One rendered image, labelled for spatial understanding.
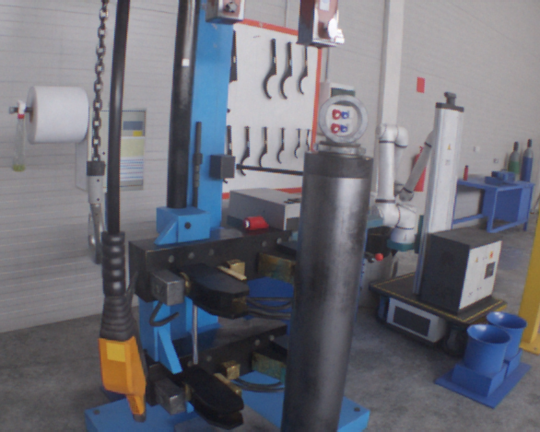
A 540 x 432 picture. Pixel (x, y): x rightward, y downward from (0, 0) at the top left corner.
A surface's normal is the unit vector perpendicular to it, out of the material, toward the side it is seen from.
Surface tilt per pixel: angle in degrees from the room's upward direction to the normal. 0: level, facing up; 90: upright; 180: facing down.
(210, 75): 90
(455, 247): 90
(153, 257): 90
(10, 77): 90
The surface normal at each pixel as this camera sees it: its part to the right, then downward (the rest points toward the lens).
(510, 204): -0.73, 0.09
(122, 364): -0.04, 0.21
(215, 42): 0.68, 0.20
